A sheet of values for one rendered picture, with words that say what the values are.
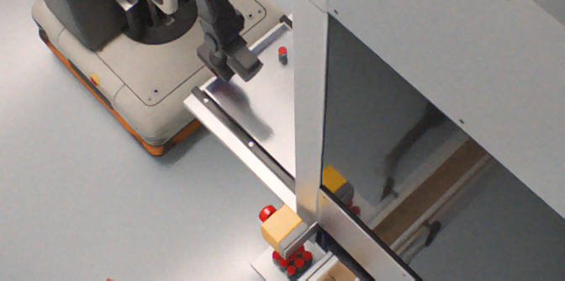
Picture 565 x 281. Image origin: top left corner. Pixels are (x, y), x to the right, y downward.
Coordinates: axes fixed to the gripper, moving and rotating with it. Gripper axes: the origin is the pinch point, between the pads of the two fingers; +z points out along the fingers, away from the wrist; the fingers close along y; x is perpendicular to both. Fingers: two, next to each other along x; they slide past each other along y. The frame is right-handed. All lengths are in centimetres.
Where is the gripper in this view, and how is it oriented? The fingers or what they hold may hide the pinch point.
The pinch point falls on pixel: (219, 71)
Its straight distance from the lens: 210.7
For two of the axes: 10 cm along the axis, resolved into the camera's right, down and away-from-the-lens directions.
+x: 7.3, -6.2, 2.9
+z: -1.1, 3.2, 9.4
